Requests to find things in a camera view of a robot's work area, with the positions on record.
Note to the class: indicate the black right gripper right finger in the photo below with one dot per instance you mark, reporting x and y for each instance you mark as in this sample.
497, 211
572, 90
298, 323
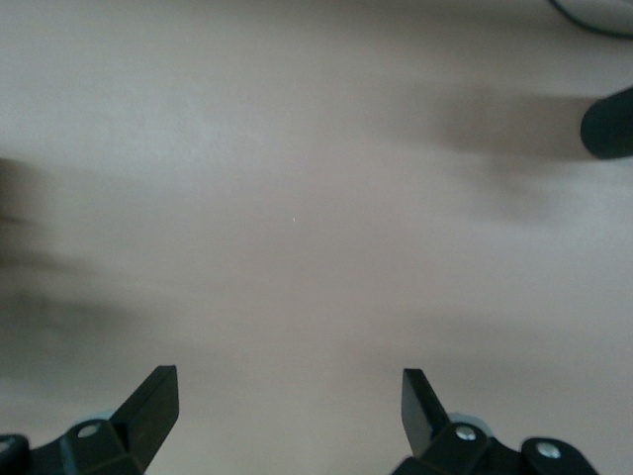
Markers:
425, 420

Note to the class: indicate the black padded cylinder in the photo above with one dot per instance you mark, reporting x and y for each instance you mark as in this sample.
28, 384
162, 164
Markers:
610, 126

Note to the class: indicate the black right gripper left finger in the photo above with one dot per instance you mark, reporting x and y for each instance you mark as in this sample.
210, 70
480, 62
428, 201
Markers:
138, 425

